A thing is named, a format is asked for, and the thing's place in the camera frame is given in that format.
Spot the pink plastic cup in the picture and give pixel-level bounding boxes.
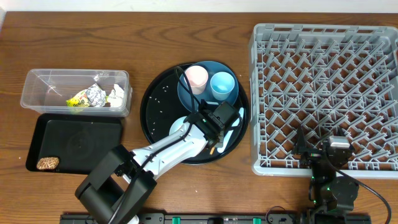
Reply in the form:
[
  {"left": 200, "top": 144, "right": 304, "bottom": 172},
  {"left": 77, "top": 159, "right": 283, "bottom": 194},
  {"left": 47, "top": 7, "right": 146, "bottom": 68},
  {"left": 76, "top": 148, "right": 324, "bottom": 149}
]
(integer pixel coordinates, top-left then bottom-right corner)
[{"left": 185, "top": 65, "right": 208, "bottom": 95}]

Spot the grey plastic dishwasher rack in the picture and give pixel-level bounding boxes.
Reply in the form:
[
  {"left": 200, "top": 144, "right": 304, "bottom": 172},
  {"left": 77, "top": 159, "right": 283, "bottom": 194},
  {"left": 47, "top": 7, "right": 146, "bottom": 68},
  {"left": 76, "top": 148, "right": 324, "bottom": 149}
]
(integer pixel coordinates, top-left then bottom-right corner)
[{"left": 248, "top": 23, "right": 397, "bottom": 179}]

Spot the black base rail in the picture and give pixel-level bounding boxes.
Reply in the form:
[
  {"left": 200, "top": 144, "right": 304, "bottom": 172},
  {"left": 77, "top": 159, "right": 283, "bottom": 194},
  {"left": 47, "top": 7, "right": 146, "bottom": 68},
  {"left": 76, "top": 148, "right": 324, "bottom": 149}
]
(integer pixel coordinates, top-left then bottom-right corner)
[{"left": 60, "top": 213, "right": 372, "bottom": 224}]

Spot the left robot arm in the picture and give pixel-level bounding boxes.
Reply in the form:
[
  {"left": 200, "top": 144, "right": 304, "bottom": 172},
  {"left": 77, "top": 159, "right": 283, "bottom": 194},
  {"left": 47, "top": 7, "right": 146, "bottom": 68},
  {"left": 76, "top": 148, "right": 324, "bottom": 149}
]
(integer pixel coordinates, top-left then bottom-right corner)
[{"left": 75, "top": 105, "right": 239, "bottom": 223}]

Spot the clear plastic bin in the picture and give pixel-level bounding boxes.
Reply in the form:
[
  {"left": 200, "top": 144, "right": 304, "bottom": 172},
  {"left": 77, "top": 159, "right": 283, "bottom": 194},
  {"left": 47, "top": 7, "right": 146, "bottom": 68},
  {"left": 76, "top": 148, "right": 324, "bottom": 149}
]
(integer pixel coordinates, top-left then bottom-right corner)
[{"left": 21, "top": 69, "right": 132, "bottom": 117}]

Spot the white tissue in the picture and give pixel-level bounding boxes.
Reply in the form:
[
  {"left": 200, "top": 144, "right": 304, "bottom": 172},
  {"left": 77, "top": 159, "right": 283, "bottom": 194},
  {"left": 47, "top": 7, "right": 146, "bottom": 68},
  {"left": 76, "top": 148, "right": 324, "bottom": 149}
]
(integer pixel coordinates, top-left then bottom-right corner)
[{"left": 106, "top": 84, "right": 124, "bottom": 108}]

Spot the round black serving tray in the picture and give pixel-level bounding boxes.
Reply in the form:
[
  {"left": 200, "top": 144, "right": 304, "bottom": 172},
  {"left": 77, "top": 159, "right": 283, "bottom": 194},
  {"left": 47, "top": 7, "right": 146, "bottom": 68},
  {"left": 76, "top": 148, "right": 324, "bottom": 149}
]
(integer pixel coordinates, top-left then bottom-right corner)
[{"left": 140, "top": 67, "right": 250, "bottom": 165}]

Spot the light blue bowl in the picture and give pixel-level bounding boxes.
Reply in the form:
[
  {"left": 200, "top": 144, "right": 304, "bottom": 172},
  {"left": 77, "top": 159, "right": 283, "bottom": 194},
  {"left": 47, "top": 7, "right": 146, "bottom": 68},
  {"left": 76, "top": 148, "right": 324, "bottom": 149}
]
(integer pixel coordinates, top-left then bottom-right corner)
[{"left": 169, "top": 116, "right": 187, "bottom": 136}]

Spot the brown walnut cookie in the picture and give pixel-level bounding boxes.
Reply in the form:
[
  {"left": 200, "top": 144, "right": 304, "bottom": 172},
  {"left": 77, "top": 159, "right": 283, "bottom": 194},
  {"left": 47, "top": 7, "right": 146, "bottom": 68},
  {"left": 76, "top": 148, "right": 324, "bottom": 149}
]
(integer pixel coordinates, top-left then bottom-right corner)
[{"left": 36, "top": 157, "right": 60, "bottom": 170}]

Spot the white plastic knife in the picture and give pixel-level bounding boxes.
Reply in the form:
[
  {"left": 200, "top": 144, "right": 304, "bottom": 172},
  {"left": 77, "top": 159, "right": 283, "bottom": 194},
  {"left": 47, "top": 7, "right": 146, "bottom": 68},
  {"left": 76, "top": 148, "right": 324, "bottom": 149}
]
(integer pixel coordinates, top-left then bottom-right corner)
[{"left": 217, "top": 107, "right": 244, "bottom": 153}]

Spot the dark blue plate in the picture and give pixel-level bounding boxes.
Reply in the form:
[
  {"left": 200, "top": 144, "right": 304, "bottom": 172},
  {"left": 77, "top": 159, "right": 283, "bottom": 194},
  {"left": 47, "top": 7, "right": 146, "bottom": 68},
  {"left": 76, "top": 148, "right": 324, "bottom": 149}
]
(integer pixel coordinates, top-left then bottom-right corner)
[{"left": 177, "top": 61, "right": 239, "bottom": 111}]

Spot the yellow foil snack wrapper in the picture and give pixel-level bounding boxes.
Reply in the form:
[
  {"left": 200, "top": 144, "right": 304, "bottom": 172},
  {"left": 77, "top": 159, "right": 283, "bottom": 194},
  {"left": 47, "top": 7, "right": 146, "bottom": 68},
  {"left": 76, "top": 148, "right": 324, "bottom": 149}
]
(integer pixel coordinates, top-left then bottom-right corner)
[{"left": 66, "top": 83, "right": 108, "bottom": 107}]

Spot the black rectangular tray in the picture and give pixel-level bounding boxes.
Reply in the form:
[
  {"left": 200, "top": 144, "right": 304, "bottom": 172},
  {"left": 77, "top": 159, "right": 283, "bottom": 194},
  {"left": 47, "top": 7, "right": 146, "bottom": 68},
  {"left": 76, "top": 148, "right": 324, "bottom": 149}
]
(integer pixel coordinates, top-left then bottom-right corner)
[{"left": 25, "top": 113, "right": 123, "bottom": 175}]

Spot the light blue plastic cup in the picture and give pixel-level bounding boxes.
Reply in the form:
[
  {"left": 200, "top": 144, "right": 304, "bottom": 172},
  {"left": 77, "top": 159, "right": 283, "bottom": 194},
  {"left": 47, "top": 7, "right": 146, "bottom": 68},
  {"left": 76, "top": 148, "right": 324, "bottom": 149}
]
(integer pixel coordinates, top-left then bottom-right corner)
[{"left": 210, "top": 72, "right": 235, "bottom": 101}]

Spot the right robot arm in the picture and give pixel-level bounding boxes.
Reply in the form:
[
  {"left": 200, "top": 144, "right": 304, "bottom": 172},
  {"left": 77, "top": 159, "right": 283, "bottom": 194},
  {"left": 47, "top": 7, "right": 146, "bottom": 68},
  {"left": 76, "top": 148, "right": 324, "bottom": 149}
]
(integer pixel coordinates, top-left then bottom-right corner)
[{"left": 292, "top": 127, "right": 359, "bottom": 223}]

